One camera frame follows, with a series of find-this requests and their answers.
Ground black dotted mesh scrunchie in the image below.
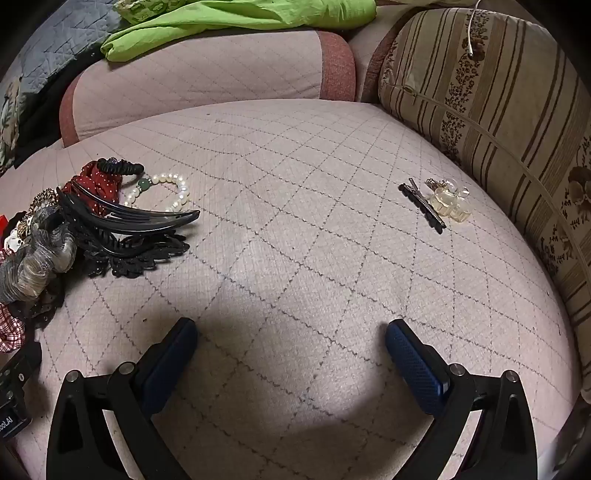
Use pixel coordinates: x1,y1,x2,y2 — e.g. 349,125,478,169
13,276,66,331

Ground black lace hair clip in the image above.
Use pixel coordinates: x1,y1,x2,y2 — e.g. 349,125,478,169
82,230,191,279

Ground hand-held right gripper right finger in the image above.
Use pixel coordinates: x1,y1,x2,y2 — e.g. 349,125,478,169
385,319,539,480

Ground beige lace cloth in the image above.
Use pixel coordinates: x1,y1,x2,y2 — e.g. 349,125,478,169
113,0,186,20

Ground leopard print scrunchie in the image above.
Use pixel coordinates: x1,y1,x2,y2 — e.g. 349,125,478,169
27,187,62,214

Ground white pearl bracelet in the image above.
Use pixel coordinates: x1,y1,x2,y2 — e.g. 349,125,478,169
122,172,191,213

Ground floral printed fabric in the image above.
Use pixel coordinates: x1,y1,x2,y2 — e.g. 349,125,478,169
0,74,29,172

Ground red checked scrunchie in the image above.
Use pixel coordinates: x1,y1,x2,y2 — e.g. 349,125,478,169
0,295,27,354

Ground green cloth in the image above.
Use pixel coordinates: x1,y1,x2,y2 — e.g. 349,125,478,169
100,0,378,64

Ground striped floral cushion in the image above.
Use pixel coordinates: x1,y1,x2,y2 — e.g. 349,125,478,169
378,7,591,403

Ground white cable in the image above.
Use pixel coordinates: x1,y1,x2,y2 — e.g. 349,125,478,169
464,0,482,59

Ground grey organza scrunchie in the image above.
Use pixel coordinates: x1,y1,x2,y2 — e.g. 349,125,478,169
0,205,78,305

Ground dark glossy banana hair clip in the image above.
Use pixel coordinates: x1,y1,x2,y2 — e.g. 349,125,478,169
55,186,201,237

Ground black bar hair clip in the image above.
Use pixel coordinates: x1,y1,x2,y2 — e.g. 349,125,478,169
399,182,447,230

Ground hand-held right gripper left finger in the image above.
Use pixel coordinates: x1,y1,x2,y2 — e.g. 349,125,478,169
46,318,199,480

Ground red polka dot scrunchie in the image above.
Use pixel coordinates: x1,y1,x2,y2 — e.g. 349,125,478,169
62,161,136,216

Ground grey quilted blanket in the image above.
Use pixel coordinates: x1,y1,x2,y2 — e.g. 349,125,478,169
0,0,124,121

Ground black hair tie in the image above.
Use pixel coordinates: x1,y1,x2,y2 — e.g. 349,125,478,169
96,157,147,179

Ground pink quilted sofa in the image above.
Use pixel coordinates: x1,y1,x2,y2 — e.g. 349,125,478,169
0,18,583,480

